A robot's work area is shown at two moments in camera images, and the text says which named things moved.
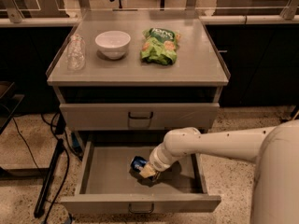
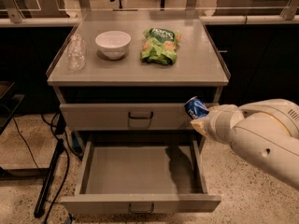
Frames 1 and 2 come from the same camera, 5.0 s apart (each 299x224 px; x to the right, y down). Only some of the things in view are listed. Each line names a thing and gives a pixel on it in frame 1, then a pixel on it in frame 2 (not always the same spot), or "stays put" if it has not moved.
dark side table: (8, 104) stays put
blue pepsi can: (136, 162) → (195, 107)
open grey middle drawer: (108, 182) stays put
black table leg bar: (39, 205) stays put
